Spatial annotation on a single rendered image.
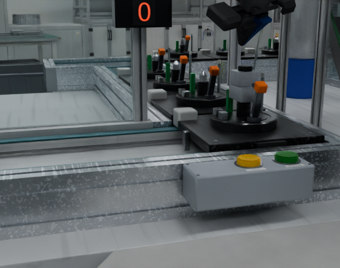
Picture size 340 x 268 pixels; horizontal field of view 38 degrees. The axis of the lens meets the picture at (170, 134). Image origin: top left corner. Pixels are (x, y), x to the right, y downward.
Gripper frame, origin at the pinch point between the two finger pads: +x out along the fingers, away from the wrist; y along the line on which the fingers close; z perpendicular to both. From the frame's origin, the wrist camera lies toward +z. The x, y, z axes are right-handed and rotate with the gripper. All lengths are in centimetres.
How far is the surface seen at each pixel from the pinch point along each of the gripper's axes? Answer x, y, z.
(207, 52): 92, -80, 86
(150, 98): 34.8, 4.1, 21.2
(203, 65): 81, -62, 70
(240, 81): 7.4, 3.7, -5.8
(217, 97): 26.4, -6.0, 7.2
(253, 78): 7.1, 1.0, -6.6
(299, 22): 42, -74, 39
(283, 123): 15.9, -4.8, -13.8
